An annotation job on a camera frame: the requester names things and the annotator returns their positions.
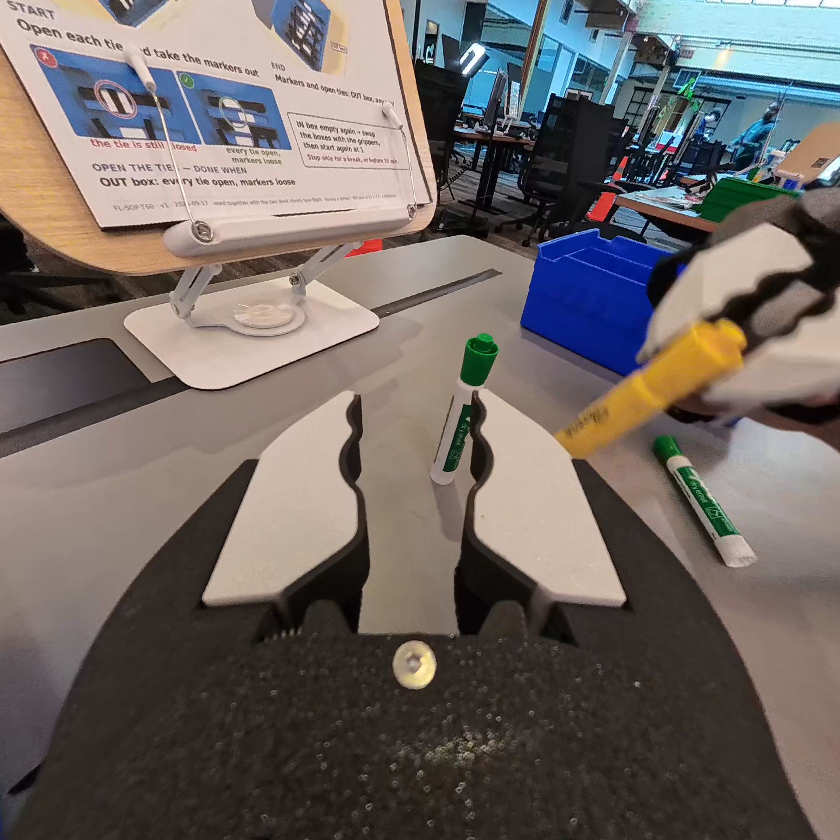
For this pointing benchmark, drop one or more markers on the black office chair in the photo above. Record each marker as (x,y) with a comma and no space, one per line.
(564,164)

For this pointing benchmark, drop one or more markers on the orange traffic cone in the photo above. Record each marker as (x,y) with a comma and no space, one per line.
(607,197)

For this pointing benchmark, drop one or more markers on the printed instruction sheet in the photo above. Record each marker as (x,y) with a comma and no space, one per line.
(262,131)

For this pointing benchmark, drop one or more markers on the yellow highlighter marker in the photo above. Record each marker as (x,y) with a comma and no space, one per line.
(656,387)

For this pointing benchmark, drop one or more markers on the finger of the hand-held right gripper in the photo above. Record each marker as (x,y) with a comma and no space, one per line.
(794,367)
(709,282)

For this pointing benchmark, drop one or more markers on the grey desk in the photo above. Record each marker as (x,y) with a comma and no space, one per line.
(164,499)

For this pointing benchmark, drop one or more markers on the green bin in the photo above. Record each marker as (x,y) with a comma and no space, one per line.
(741,197)

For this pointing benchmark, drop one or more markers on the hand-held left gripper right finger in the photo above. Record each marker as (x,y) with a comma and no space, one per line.
(544,518)

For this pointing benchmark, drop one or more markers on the red bin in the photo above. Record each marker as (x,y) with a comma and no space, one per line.
(364,248)

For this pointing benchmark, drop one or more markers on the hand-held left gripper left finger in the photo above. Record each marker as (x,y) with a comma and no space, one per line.
(289,518)

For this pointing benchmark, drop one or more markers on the green dry erase marker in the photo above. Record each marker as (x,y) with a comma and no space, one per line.
(472,367)
(702,499)

